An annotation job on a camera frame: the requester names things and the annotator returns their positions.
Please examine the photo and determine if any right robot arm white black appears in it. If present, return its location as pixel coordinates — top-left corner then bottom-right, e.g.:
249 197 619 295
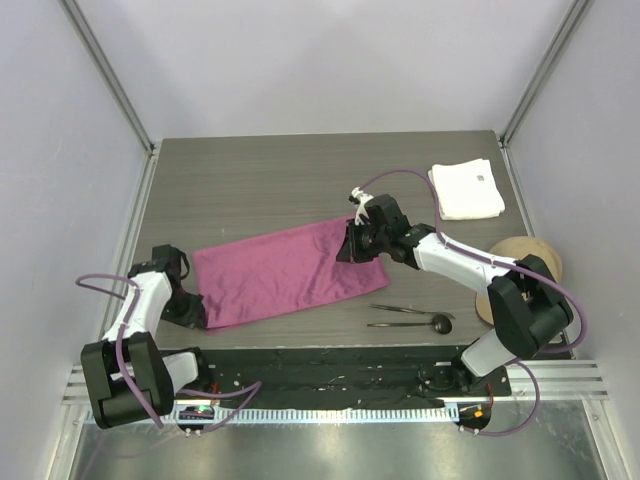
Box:
336 188 573 395

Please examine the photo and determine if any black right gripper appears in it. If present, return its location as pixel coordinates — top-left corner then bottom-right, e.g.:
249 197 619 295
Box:
337 218 390 264

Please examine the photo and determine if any white folded towel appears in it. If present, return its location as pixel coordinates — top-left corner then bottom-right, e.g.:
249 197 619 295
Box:
428 159 505 221

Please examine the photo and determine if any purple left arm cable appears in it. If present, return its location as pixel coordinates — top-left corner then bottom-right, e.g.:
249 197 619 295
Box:
75 273 262 439

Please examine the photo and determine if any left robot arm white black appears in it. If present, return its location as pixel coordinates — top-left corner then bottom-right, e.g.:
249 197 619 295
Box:
76 259 213 429

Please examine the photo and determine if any magenta cloth napkin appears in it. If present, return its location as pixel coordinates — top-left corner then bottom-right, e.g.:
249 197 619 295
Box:
193 217 390 330

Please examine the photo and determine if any slotted cable duct strip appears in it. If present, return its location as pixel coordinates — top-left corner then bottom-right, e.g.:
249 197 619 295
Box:
162 404 459 425

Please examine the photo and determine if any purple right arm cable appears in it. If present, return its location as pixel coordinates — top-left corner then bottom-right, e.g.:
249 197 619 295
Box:
362 169 589 437

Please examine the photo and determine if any dark metal fork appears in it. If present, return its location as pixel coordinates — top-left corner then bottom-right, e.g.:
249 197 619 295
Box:
369 304 455 320

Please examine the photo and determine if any aluminium frame post left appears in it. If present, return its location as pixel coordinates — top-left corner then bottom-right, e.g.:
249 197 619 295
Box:
58 0 155 155

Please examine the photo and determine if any aluminium front rail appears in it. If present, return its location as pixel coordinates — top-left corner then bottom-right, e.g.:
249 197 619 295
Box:
61 360 609 405

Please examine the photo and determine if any aluminium frame post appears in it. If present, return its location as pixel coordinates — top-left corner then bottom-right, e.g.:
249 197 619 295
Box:
58 0 155 155
499 0 593 148

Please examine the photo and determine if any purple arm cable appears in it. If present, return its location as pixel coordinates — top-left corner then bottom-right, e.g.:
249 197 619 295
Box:
75 273 262 439
362 169 589 437

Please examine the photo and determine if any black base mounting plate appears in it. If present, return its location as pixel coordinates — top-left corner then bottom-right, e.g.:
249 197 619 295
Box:
189 346 515 410

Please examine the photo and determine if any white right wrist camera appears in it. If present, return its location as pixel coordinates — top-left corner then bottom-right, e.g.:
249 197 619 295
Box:
348 187 373 226

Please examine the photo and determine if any aluminium frame post right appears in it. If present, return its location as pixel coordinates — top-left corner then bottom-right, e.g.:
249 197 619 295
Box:
499 0 593 148

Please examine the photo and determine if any tan baseball cap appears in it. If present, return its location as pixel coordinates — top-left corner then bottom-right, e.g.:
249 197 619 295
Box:
475 236 563 326

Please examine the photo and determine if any dark metal spoon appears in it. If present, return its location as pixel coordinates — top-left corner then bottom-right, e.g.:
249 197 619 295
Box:
368 314 453 335

